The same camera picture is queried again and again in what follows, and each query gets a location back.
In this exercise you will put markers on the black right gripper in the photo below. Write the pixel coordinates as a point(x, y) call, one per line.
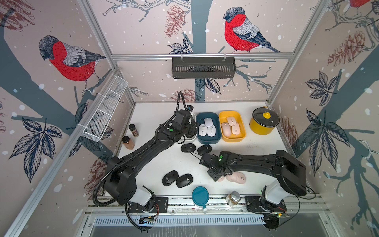
point(212, 176)

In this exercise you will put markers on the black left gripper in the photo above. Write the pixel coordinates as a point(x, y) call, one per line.
point(191, 131)

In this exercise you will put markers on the white mouse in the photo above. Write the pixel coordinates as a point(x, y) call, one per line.
point(208, 122)
point(211, 131)
point(202, 130)

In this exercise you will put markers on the black mouse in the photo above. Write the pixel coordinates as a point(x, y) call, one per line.
point(206, 148)
point(184, 180)
point(188, 148)
point(170, 178)

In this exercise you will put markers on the pink mouse top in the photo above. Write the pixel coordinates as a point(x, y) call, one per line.
point(231, 121)

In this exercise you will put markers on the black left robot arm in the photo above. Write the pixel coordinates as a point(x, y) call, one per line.
point(119, 182)

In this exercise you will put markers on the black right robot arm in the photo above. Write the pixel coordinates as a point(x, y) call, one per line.
point(289, 173)

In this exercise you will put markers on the white storage box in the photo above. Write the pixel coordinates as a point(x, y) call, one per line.
point(191, 138)

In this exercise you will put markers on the yellow storage box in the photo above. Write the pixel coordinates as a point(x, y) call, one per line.
point(223, 118)

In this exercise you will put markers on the teal round lid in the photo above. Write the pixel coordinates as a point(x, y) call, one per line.
point(200, 197)

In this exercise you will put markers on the glass jar silver lid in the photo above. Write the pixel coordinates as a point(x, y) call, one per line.
point(233, 198)

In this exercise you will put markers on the spice jar dark lid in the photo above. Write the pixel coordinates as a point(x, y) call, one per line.
point(133, 130)

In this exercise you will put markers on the spice jar brown contents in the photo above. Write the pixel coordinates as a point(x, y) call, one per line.
point(128, 143)

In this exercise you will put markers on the yellow pot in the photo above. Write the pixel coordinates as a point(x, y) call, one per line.
point(258, 129)

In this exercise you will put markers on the glass lid yellow knob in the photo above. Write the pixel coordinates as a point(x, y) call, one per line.
point(265, 117)

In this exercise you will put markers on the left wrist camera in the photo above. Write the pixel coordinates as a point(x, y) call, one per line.
point(189, 108)

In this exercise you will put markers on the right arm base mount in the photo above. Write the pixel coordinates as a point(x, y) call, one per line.
point(258, 205)

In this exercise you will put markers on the black hanging wire basket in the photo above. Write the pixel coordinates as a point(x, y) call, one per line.
point(203, 68)

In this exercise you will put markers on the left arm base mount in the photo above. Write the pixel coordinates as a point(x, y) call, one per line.
point(154, 204)

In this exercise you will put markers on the white wire mesh shelf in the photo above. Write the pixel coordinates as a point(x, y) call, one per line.
point(96, 127)

